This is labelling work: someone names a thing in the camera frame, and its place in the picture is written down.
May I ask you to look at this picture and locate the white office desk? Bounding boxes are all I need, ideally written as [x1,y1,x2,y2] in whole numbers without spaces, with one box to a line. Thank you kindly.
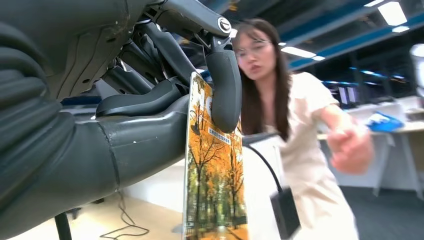
[316,96,424,200]

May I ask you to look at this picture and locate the hotel room key card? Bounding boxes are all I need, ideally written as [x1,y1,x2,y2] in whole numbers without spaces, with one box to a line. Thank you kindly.
[182,71,249,240]

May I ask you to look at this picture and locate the black stand post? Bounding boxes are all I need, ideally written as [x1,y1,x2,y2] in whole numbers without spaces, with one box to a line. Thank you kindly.
[54,212,73,240]

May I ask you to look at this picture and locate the black adapter cable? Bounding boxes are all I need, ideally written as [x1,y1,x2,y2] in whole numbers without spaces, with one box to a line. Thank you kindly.
[242,143,284,194]

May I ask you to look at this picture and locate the person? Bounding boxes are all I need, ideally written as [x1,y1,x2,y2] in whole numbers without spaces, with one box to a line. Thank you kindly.
[231,18,375,240]

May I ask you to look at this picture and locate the white rounded machine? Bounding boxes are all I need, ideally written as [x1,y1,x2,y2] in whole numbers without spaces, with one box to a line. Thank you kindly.
[410,43,424,97]

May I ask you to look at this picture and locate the dark grey laptop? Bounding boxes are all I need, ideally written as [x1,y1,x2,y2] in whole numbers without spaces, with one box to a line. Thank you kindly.
[241,131,281,147]

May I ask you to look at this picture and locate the black power adapter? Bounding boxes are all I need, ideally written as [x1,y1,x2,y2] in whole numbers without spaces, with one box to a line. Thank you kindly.
[269,187,302,240]

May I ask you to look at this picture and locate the thin black desk cable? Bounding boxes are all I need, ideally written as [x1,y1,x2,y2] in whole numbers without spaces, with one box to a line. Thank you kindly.
[99,192,151,240]

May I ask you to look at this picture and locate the blue bag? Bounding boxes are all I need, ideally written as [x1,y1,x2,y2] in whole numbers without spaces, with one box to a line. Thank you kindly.
[365,111,405,133]

